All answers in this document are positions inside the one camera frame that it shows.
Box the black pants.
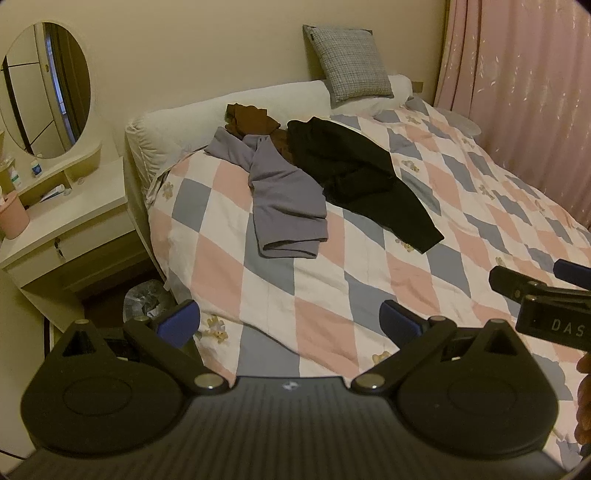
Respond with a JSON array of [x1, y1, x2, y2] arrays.
[[287, 117, 444, 253]]

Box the person's right hand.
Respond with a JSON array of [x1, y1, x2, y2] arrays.
[[575, 353, 591, 445]]

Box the trash bin with bag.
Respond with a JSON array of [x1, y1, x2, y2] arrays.
[[122, 280, 176, 323]]

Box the checkered pink grey quilt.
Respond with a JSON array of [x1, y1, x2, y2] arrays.
[[146, 95, 591, 471]]

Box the cream vanity desk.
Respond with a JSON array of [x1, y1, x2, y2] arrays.
[[1, 149, 155, 331]]

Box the purple grey garment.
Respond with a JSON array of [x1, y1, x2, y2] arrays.
[[205, 127, 329, 259]]

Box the pink cup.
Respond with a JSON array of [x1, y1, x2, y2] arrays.
[[0, 191, 30, 239]]

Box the small white bottle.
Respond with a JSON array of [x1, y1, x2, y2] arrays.
[[30, 159, 43, 178]]

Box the pink curtain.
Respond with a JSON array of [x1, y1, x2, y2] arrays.
[[435, 1, 590, 225]]

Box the brown garment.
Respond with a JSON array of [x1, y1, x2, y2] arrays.
[[224, 103, 294, 164]]

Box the grey plaid pillow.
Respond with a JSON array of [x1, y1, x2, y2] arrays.
[[303, 25, 394, 105]]

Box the oval vanity mirror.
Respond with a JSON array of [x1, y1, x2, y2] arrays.
[[1, 21, 91, 159]]

